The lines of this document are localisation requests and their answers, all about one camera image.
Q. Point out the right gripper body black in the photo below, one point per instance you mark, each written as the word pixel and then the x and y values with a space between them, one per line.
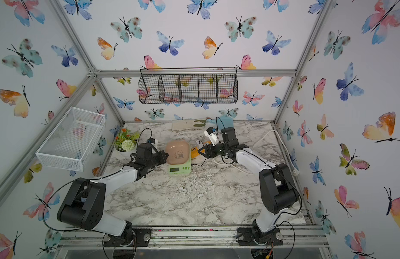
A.
pixel 219 149

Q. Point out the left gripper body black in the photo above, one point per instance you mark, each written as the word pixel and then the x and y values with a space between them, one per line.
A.
pixel 158 159

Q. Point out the green electronic scale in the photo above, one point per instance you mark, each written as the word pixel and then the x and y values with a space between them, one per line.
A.
pixel 179 166

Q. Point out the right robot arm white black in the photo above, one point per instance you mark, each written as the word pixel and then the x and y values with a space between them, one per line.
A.
pixel 277 188

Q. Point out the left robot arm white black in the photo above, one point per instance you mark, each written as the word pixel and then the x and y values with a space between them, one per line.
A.
pixel 83 206

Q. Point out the orange power strip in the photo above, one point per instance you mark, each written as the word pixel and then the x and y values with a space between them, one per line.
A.
pixel 194 153

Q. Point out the pink bowl with panda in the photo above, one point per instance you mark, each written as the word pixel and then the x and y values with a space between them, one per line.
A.
pixel 179 152

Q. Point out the teal dustpan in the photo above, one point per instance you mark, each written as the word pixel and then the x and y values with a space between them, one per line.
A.
pixel 221 122

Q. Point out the white cloth with green print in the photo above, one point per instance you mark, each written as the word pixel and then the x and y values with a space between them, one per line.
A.
pixel 184 124

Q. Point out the potted artificial plant white pot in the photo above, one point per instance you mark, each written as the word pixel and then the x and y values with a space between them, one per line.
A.
pixel 126 140

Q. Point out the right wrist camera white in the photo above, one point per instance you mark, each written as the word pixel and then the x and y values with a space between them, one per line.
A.
pixel 212 134

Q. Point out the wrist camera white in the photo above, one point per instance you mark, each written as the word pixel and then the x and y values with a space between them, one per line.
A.
pixel 152 141
pixel 212 134

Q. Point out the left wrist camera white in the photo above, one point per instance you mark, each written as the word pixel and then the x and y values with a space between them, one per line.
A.
pixel 152 141

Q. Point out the black wire wall basket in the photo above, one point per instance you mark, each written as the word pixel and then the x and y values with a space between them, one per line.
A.
pixel 214 85

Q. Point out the white mesh wall basket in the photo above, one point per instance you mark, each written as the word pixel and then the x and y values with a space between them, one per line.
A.
pixel 70 142

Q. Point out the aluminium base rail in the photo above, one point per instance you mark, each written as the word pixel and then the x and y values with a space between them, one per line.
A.
pixel 295 236

